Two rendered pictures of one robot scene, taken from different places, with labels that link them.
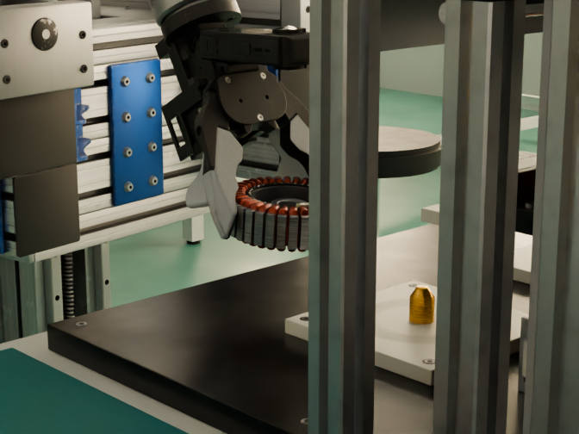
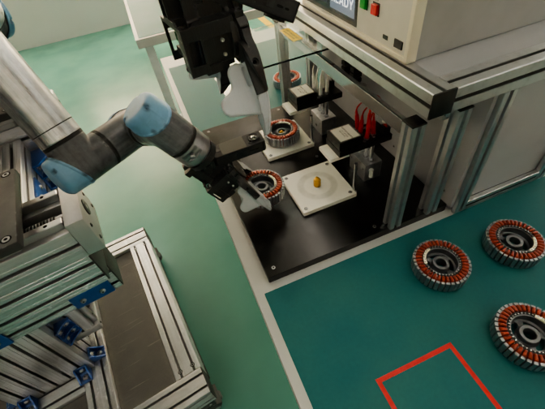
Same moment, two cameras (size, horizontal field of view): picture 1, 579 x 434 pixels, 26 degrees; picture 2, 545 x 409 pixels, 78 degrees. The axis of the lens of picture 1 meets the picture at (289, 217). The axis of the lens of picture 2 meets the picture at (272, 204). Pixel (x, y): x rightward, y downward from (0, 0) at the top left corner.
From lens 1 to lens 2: 0.95 m
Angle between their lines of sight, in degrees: 60
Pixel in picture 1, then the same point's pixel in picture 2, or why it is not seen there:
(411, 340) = (332, 191)
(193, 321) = (284, 236)
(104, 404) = (327, 273)
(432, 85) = not seen: outside the picture
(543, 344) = (474, 170)
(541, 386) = (471, 177)
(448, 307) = (441, 178)
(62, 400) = (320, 283)
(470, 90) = (456, 130)
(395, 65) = not seen: outside the picture
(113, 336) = (289, 260)
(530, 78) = not seen: outside the picture
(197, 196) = (251, 206)
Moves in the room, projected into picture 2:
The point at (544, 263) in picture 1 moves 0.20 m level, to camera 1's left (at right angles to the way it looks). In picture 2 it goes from (480, 155) to (482, 228)
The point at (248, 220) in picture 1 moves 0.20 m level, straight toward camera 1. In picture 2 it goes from (273, 200) to (360, 214)
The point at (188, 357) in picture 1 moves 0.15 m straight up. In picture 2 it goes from (316, 243) to (315, 199)
